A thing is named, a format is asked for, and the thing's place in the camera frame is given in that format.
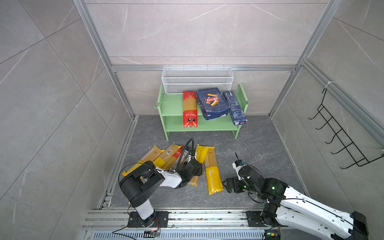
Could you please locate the yellow Pastatime spaghetti bag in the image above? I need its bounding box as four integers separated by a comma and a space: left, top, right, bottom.
204, 147, 224, 195

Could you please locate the yellow top brown spaghetti bag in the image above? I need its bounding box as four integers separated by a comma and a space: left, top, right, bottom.
188, 145, 211, 187

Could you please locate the red spaghetti bag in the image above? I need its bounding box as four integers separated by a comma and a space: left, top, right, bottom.
162, 146, 185, 170
183, 91, 198, 128

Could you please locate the blue Barilla rigatoni box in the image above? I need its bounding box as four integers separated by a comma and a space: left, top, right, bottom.
196, 88, 230, 121

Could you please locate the long blue spaghetti box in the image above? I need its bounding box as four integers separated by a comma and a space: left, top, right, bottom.
223, 91, 248, 126

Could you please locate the clear black label pasta bag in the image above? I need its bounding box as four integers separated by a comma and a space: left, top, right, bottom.
180, 147, 196, 167

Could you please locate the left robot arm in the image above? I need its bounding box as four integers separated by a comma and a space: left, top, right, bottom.
119, 158, 203, 221

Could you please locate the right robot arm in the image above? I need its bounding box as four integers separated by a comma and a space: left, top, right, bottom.
222, 160, 369, 240

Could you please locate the yellow pasta bag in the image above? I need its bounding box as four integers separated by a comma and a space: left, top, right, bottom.
122, 146, 164, 177
153, 143, 180, 169

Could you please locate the yellow pasta bag far left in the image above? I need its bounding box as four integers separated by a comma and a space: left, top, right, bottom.
122, 146, 164, 177

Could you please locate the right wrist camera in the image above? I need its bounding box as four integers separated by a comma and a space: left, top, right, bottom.
232, 160, 244, 181

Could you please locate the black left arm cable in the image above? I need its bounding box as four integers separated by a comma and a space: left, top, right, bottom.
175, 138, 195, 173

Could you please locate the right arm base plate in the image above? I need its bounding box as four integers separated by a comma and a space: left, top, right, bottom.
245, 210, 269, 227

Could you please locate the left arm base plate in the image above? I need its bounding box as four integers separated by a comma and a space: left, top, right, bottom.
128, 211, 170, 228

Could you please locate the white wire mesh basket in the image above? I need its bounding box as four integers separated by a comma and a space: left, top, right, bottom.
162, 66, 234, 94

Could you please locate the black wire hook rack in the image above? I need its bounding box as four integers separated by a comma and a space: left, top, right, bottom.
308, 88, 384, 170

